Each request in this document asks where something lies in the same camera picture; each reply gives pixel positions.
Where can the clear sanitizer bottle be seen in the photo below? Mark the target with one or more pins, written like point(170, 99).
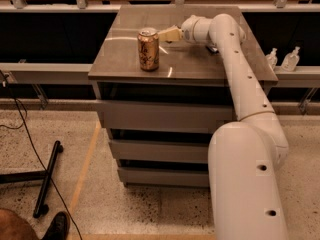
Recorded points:
point(291, 60)
point(272, 58)

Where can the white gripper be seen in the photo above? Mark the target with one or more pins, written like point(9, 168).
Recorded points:
point(189, 30)

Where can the black shoe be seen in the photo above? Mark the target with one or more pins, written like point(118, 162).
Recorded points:
point(59, 227)

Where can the black stand base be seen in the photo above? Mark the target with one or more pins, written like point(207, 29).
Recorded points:
point(41, 208)

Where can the gold soda can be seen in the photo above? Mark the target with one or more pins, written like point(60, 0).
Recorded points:
point(148, 49)

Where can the grey drawer cabinet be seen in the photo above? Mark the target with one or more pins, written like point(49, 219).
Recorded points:
point(160, 123)

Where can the clear sanitizer bottle right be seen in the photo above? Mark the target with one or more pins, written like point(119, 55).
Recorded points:
point(291, 60)

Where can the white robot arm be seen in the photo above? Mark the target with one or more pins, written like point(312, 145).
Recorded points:
point(242, 155)

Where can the brown trouser leg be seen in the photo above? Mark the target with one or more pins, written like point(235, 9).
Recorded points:
point(13, 227)

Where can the clear sanitizer bottle left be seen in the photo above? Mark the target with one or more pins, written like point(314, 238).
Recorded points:
point(272, 58)

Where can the grey metal rail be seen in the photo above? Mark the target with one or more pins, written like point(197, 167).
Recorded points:
point(46, 73)

